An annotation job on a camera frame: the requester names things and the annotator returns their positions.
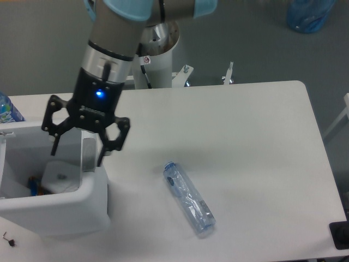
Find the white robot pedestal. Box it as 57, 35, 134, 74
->
119, 21, 235, 91

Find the blue labelled bottle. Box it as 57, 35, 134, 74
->
1, 92, 25, 123

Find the black device at edge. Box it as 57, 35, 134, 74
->
329, 221, 348, 250

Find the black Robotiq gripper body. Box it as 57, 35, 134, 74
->
67, 40, 135, 134

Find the white furniture frame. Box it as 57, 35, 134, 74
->
322, 93, 348, 144

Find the crushed clear plastic bottle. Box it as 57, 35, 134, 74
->
163, 161, 216, 239

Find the white paper wrapper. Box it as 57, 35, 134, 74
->
41, 160, 81, 194

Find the white plastic trash can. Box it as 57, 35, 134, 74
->
1, 121, 110, 236

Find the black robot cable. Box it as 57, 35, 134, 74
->
137, 43, 153, 90

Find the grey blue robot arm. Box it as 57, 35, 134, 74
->
41, 1, 218, 164

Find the blue plastic bag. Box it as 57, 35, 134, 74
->
286, 0, 336, 34

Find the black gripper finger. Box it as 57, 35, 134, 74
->
41, 94, 73, 156
97, 116, 130, 167

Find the colourful snack wrapper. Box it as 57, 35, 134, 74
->
28, 176, 51, 197

